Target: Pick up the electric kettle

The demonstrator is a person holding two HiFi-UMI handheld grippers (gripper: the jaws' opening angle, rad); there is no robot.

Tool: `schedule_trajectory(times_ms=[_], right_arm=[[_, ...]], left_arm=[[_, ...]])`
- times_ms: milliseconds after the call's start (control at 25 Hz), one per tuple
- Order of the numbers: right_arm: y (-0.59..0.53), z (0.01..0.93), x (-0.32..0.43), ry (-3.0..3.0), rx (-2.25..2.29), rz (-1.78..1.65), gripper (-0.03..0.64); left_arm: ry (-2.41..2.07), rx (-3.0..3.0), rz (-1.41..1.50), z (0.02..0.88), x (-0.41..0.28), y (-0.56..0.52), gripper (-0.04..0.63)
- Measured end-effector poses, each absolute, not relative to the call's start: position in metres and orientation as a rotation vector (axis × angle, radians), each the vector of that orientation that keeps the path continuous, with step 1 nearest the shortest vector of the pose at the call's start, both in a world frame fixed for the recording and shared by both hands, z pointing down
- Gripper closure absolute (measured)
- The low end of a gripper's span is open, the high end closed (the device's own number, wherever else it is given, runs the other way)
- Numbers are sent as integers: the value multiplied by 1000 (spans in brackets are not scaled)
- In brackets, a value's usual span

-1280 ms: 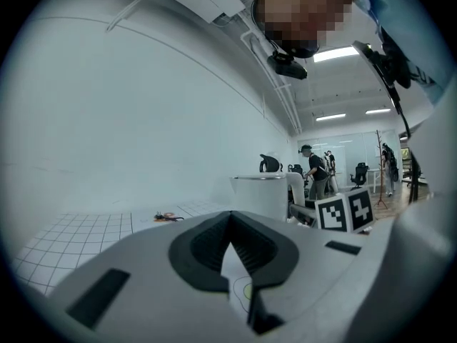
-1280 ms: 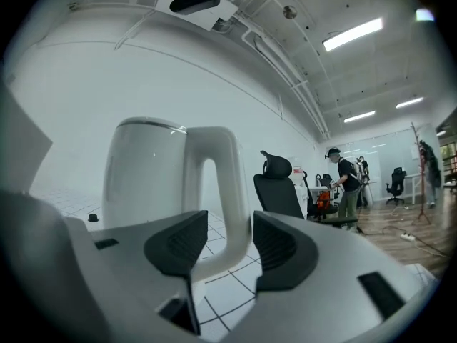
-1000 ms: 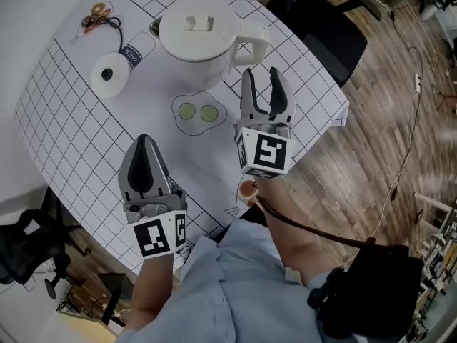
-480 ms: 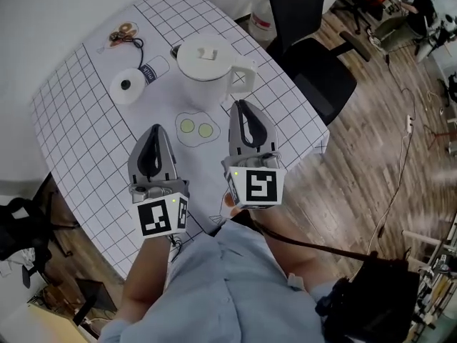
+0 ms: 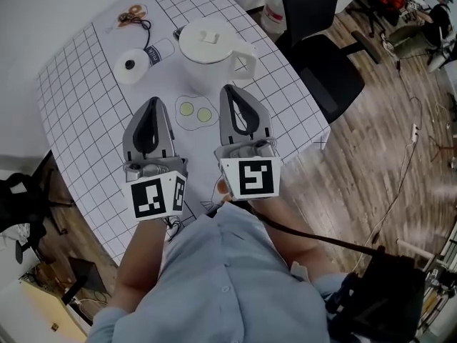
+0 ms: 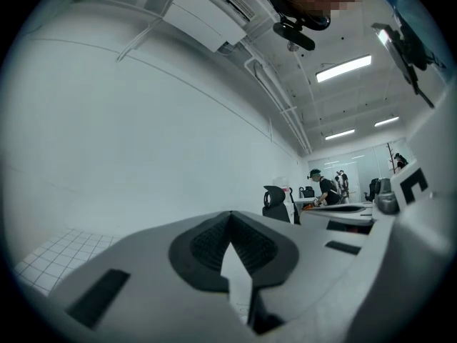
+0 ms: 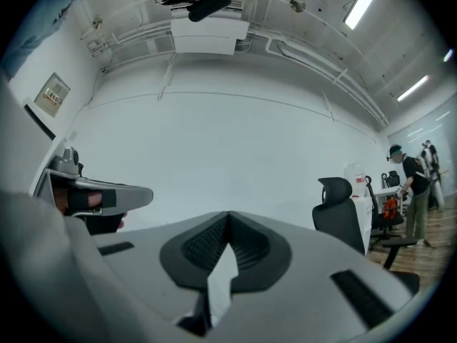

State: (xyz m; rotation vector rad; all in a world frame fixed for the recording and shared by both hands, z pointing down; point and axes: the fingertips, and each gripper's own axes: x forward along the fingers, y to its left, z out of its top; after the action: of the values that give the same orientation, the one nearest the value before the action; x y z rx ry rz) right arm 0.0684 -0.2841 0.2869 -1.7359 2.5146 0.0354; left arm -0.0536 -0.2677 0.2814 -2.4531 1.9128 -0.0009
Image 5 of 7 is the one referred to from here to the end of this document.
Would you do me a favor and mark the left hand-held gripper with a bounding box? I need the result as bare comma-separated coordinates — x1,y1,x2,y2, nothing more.
121,97,189,223

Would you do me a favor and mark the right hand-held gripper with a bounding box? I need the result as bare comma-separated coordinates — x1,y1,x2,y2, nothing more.
214,84,283,201

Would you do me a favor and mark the white electric kettle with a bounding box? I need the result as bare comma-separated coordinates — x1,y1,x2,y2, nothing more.
173,16,258,96

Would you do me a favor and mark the black shoulder bag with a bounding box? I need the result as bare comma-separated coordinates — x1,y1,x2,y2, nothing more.
325,245,428,343

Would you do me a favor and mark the person's right forearm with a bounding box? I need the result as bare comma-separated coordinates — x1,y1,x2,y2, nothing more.
248,199,341,286

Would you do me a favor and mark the person's left forearm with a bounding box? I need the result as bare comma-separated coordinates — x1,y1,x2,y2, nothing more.
114,219,169,314

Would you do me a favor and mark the white round kettle base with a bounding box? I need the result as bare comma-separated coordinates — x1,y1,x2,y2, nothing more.
114,47,149,85

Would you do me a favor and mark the white grid table mat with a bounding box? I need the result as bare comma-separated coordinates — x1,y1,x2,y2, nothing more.
36,0,331,267

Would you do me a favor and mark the black office chair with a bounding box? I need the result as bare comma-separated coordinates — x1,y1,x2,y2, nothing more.
275,0,386,125

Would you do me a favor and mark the clear plastic water bottle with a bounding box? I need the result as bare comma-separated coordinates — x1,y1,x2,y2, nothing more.
259,0,287,32

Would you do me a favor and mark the black swivel chair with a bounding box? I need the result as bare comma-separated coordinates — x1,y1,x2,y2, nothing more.
0,171,74,264

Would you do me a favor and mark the black box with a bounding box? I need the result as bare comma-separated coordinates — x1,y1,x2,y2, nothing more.
66,257,109,295

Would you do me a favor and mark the person's light blue shirt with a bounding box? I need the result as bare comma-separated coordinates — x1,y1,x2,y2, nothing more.
85,201,358,343

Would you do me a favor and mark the yellow cabinet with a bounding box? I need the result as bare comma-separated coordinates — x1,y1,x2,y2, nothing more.
0,276,91,343

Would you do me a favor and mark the black kettle base cable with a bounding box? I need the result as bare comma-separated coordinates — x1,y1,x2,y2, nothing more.
120,11,152,51

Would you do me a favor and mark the black bag strap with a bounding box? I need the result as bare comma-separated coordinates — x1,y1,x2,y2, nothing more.
249,207,381,257

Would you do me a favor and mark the white floor cable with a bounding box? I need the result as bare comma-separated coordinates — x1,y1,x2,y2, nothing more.
362,94,424,252

